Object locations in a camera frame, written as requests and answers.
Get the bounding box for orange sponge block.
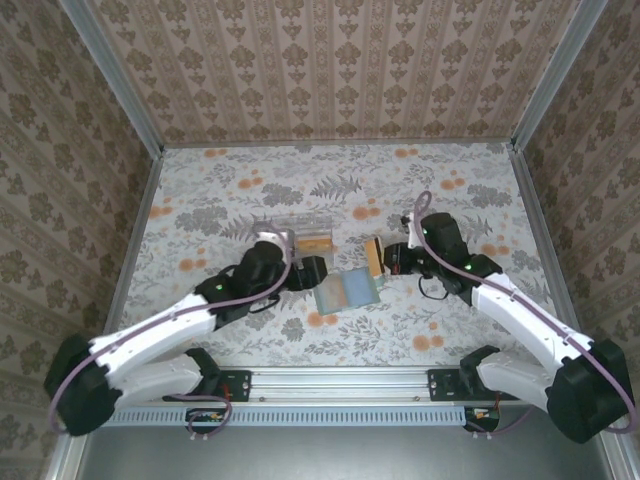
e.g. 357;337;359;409
365;238;387;278

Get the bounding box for green card holder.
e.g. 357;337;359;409
313;267;387;317

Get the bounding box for orange card with black stripe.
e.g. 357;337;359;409
297;236;335;254

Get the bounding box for clear acrylic box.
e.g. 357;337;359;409
272;213;337;262

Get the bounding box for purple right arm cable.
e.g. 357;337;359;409
413;189;634;434

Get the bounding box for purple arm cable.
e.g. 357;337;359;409
413;189;634;434
48;223;296;436

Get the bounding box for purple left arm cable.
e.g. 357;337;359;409
48;223;296;436

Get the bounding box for aluminium table edge rail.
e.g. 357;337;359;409
162;140;512;150
507;143;640;480
49;148;165;480

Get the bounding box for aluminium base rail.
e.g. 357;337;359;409
219;367;436;404

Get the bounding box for thin base cable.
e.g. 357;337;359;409
463;399;534;437
185;396;234;444

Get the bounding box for slotted grey cable duct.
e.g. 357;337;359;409
107;402;471;427

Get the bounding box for aluminium frame post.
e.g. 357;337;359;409
63;0;165;154
510;0;609;151

